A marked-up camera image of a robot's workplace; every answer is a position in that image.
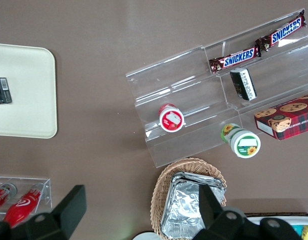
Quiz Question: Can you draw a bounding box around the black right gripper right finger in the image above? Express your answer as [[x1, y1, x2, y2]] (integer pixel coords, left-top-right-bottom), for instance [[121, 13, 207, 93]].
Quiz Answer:
[[193, 184, 247, 240]]

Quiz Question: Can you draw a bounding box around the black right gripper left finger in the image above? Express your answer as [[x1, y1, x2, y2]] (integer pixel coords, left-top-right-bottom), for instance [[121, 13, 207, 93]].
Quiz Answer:
[[25, 184, 88, 240]]

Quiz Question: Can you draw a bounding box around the foil wrapped sandwich tray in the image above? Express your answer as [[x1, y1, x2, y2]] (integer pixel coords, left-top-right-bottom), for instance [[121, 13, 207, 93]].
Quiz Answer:
[[160, 171, 227, 240]]

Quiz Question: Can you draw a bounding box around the woven wicker basket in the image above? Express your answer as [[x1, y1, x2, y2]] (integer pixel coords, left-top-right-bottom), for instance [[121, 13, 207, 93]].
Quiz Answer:
[[150, 157, 227, 238]]

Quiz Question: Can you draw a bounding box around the cream plastic tray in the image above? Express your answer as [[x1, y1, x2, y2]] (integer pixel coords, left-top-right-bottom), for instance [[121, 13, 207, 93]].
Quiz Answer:
[[0, 42, 58, 139]]

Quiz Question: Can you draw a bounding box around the clear acrylic bottle rack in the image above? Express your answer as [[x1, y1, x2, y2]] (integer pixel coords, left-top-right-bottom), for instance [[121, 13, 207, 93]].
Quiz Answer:
[[0, 175, 53, 222]]

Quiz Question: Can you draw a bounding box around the white round object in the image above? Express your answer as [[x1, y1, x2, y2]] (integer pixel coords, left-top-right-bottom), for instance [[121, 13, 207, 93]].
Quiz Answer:
[[132, 232, 158, 240]]

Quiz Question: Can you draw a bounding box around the white bin with dark rim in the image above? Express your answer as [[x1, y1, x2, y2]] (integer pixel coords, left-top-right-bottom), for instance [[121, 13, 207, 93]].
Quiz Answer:
[[243, 212, 308, 240]]

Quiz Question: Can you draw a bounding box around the green sunflower yogurt cup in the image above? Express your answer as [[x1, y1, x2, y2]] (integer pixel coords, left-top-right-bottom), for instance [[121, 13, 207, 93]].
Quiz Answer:
[[220, 123, 261, 159]]

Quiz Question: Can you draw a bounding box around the red strawberry yogurt cup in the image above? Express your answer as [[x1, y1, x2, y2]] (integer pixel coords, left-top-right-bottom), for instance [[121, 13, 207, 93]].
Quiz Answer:
[[158, 103, 187, 133]]

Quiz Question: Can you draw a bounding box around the clear acrylic tiered display shelf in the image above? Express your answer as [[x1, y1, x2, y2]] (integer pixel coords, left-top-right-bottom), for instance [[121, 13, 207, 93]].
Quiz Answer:
[[125, 8, 308, 169]]

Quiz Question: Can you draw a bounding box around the red tartan cookie box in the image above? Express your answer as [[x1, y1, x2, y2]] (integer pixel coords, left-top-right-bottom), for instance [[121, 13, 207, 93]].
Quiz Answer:
[[253, 91, 308, 141]]

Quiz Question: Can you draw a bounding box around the black box with white side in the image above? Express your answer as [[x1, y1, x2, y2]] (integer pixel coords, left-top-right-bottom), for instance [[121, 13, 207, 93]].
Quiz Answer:
[[229, 67, 257, 102]]

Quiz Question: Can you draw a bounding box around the black box with barcode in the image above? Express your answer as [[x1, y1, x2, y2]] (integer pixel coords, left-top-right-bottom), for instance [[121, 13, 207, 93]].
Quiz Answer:
[[0, 77, 13, 106]]

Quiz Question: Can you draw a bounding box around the Snickers chocolate bar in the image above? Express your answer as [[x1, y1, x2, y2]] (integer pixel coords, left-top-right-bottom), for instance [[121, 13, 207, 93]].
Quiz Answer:
[[208, 45, 262, 74], [254, 9, 307, 53]]

